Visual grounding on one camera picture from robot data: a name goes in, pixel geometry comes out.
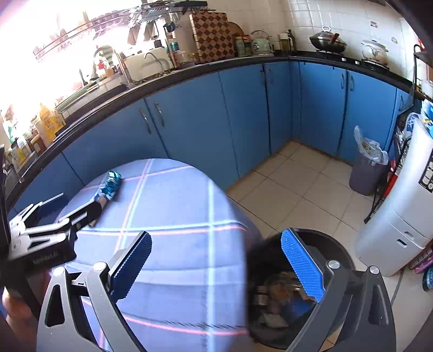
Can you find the green kettle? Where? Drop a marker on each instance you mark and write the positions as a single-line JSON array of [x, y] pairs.
[[262, 45]]

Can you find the teal foil wrapper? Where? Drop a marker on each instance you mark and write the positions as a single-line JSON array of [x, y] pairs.
[[110, 186]]

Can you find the blue kitchen cabinets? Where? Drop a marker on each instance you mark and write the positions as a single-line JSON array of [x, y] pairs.
[[250, 111]]

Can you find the black wok with lid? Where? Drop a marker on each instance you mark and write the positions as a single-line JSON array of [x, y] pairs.
[[328, 42]]

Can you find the glass storage jar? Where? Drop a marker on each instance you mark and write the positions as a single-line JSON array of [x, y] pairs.
[[240, 45]]

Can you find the teal round item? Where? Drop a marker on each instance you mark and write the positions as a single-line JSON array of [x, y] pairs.
[[428, 278]]

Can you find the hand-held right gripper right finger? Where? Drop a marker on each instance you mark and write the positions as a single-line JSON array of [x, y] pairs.
[[304, 267]]

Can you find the white floor-standing appliance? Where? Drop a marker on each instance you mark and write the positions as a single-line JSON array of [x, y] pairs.
[[399, 210]]

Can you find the glass press jug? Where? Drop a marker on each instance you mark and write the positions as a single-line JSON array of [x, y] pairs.
[[287, 42]]

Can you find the pink plastic item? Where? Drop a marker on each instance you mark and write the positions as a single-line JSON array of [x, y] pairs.
[[423, 261]]

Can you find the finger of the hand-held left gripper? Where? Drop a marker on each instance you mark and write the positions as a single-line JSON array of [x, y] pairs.
[[25, 216], [88, 213]]

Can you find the black gas stove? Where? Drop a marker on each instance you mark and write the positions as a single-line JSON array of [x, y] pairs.
[[351, 61]]

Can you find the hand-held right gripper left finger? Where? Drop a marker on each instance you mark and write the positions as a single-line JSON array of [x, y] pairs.
[[132, 264]]

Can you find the blue snack packet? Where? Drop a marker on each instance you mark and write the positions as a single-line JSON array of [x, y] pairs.
[[428, 116]]

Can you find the large yellow bottle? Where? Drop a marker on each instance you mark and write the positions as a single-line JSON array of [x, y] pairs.
[[49, 123]]

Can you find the pile of discarded wrappers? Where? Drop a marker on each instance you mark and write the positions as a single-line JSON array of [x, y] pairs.
[[280, 298]]

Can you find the clear plastic bin liner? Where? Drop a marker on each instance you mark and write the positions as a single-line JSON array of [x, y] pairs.
[[370, 149]]

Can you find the green bottle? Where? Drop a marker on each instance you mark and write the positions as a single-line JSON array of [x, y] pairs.
[[173, 49]]

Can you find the black round waste bin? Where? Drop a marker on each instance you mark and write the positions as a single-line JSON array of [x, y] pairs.
[[267, 250]]

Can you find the blue plaid tablecloth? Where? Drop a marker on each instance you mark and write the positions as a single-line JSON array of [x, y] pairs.
[[176, 203]]

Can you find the checkered cutting board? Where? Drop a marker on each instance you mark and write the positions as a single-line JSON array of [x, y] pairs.
[[211, 37]]

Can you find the round wooden board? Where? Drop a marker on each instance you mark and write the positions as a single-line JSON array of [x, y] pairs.
[[236, 28]]

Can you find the brown sauce bottle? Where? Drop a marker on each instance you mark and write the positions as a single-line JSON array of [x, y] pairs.
[[35, 144]]

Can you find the wall-mounted utensil rack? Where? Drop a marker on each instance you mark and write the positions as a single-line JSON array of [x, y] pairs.
[[176, 6]]

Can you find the white lidded pot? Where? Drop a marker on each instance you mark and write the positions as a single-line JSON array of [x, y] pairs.
[[373, 52]]

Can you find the grey waste bin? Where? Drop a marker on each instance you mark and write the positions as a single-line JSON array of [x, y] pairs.
[[365, 179]]

